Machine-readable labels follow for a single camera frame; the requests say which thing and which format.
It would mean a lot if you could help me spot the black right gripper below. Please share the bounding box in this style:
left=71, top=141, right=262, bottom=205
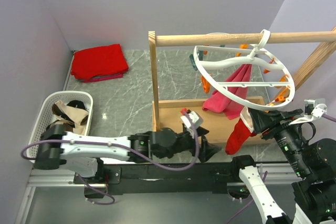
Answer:
left=247, top=102, right=311, bottom=173

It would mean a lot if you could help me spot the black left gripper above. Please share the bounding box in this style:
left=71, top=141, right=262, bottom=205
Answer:
left=157, top=126, right=222, bottom=163

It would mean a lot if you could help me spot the red sock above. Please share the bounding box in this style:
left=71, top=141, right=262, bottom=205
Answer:
left=225, top=107, right=256, bottom=155

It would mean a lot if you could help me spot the black striped sock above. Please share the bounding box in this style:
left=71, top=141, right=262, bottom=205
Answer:
left=67, top=100, right=86, bottom=110

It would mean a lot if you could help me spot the cream brown striped sock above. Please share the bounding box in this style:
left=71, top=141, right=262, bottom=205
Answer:
left=47, top=100, right=89, bottom=135

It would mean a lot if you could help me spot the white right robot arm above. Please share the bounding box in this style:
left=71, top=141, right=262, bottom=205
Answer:
left=230, top=109, right=335, bottom=223

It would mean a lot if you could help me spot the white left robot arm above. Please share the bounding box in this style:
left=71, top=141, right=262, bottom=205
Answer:
left=34, top=124, right=221, bottom=183

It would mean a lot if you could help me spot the white round clip hanger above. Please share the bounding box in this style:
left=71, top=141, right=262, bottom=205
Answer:
left=193, top=29, right=296, bottom=113

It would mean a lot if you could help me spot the orange clip right rim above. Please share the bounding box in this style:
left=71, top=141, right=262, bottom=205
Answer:
left=268, top=87, right=290, bottom=106

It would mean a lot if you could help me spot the orange clip back right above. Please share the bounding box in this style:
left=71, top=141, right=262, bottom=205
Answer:
left=276, top=74, right=288, bottom=89

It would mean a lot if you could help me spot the pink hanging cloth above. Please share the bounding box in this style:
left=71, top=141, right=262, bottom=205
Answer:
left=202, top=62, right=253, bottom=120

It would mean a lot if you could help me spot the wooden clothes rack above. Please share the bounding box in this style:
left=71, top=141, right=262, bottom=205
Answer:
left=148, top=26, right=336, bottom=148

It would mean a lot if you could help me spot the orange clip front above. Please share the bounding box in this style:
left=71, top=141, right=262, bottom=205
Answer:
left=201, top=76, right=211, bottom=93

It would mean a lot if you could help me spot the orange clip holding pink cloth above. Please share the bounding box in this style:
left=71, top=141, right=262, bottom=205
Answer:
left=236, top=44, right=248, bottom=57

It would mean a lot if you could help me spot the teal clip front left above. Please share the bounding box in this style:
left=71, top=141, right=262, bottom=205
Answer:
left=189, top=54, right=197, bottom=71

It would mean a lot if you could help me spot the folded red cloth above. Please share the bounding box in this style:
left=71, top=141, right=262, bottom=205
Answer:
left=70, top=44, right=129, bottom=82

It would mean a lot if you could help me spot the white perforated plastic basket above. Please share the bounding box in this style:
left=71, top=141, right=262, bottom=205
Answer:
left=26, top=90, right=95, bottom=164

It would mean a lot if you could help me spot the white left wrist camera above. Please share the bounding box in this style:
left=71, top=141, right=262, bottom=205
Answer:
left=180, top=108, right=204, bottom=131

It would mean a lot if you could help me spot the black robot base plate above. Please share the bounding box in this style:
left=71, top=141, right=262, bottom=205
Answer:
left=73, top=161, right=253, bottom=200

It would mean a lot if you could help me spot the aluminium frame rail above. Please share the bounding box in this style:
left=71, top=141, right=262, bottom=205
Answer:
left=15, top=167, right=87, bottom=224

